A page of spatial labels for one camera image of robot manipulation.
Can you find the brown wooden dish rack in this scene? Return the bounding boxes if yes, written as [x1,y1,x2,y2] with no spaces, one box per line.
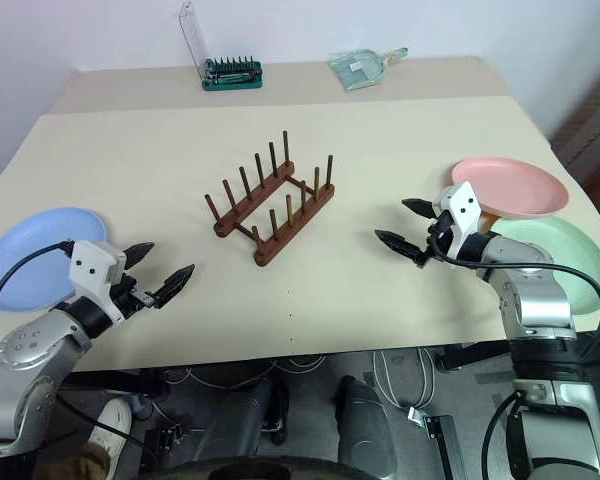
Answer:
[203,129,337,269]

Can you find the blue plate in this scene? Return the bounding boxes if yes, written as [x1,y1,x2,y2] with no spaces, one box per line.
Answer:
[0,207,108,314]

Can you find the dark rounded robot leg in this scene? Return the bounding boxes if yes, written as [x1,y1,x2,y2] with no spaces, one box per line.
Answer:
[193,378,275,462]
[335,375,399,476]

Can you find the clear plastic dustpan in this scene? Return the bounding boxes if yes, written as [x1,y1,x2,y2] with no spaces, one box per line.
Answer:
[327,46,410,93]

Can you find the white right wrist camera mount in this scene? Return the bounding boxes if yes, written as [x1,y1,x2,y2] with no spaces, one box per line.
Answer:
[431,180,482,237]

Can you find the green plate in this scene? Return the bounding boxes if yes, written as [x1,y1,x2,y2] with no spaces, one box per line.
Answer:
[488,215,600,317]

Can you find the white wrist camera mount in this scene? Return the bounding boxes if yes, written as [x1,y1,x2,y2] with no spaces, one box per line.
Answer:
[431,180,482,237]
[68,240,129,324]

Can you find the black metal floor bar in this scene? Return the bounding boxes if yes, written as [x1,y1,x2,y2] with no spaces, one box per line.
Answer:
[424,414,462,480]

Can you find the green screwdriver bit set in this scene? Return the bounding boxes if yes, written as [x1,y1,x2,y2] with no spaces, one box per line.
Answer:
[201,56,267,93]

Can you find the brown trouser leg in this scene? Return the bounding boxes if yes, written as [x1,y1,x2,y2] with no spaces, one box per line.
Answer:
[33,441,113,480]

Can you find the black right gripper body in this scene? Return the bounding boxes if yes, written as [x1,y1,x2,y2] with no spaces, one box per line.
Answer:
[414,211,456,269]

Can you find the white floor cables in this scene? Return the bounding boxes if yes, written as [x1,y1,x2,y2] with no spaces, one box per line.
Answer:
[371,348,437,410]

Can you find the pink plate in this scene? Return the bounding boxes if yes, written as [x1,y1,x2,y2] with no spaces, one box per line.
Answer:
[450,156,571,220]

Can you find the white shoe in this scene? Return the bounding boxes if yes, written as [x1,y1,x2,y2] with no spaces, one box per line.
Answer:
[88,396,133,459]

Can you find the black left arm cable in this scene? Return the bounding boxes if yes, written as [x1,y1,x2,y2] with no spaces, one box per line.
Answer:
[0,240,76,347]

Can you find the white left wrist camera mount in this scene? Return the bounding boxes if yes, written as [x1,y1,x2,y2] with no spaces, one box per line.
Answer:
[68,240,129,324]

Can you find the black robot torso cable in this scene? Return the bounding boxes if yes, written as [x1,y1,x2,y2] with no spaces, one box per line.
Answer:
[482,388,527,480]

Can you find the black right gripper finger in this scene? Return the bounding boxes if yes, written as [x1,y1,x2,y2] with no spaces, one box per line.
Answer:
[401,197,439,220]
[374,229,425,262]

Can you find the clear plastic case lid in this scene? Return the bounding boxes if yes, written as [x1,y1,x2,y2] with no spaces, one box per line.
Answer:
[178,0,205,81]

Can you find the black table crossbar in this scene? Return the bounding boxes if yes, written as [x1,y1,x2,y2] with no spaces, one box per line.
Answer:
[59,368,164,400]
[431,341,515,374]

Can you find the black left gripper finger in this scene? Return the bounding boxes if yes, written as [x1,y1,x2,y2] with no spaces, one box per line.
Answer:
[123,241,157,271]
[153,263,197,308]

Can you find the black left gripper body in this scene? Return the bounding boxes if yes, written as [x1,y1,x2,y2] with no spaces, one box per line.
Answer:
[110,271,156,318]

